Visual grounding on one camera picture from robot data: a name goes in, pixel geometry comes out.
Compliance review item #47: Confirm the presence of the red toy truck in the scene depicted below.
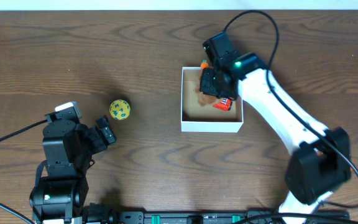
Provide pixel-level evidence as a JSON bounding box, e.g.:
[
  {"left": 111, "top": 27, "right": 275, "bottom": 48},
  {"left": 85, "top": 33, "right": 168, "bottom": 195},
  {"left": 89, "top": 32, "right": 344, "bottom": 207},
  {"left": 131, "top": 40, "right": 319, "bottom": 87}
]
[{"left": 213, "top": 98, "right": 232, "bottom": 111}]

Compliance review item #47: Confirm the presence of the brown plush toy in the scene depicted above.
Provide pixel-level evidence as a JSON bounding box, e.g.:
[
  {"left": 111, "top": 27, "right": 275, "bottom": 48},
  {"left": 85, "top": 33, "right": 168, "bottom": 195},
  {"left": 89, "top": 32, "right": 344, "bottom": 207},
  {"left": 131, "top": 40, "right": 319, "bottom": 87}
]
[{"left": 195, "top": 60, "right": 219, "bottom": 106}]

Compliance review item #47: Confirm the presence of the yellow ball with blue letters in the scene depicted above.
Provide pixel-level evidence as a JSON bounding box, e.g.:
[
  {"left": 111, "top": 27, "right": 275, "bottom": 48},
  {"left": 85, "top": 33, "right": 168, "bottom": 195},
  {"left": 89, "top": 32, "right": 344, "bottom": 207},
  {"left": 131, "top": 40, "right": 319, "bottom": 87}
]
[{"left": 109, "top": 100, "right": 131, "bottom": 120}]

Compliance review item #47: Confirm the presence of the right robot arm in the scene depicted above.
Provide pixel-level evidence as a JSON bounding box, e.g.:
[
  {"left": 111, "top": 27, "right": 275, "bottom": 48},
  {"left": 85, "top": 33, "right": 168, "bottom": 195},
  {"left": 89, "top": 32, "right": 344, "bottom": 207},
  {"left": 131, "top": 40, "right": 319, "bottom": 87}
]
[{"left": 200, "top": 32, "right": 351, "bottom": 215}]

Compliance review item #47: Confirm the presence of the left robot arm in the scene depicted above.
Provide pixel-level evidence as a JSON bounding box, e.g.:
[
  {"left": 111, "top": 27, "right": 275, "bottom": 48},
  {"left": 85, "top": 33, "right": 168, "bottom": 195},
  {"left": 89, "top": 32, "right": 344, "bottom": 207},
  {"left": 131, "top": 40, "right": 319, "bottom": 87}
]
[{"left": 30, "top": 113, "right": 117, "bottom": 223}]

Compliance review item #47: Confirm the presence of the white cardboard box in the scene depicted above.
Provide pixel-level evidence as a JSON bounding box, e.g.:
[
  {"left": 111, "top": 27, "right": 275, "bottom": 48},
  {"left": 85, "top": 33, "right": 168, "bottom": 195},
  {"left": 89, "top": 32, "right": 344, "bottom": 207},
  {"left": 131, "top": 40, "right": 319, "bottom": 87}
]
[{"left": 181, "top": 67, "right": 244, "bottom": 133}]

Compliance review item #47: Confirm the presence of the black right cable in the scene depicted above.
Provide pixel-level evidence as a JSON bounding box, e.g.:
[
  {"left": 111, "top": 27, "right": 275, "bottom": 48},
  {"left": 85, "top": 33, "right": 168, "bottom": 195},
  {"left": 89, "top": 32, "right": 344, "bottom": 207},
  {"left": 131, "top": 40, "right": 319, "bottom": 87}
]
[{"left": 222, "top": 9, "right": 358, "bottom": 209}]

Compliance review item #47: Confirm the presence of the black cable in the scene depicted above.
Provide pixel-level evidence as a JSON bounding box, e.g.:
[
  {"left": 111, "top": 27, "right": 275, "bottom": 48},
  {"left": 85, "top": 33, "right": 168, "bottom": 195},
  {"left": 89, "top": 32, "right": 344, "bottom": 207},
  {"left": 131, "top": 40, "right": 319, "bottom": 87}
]
[
  {"left": 0, "top": 119, "right": 48, "bottom": 153},
  {"left": 222, "top": 9, "right": 358, "bottom": 209}
]

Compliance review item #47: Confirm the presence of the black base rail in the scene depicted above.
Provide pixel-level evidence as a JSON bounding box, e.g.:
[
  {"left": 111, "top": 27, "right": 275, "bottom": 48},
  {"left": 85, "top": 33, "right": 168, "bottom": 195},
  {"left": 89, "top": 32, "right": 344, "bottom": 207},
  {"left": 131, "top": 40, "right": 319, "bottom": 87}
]
[{"left": 82, "top": 203, "right": 351, "bottom": 224}]

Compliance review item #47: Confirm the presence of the black left cable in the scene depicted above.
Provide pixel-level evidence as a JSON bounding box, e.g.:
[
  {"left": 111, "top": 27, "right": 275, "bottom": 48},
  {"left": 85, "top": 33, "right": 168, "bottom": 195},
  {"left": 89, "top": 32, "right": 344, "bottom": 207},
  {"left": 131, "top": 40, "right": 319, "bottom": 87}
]
[{"left": 0, "top": 119, "right": 48, "bottom": 153}]

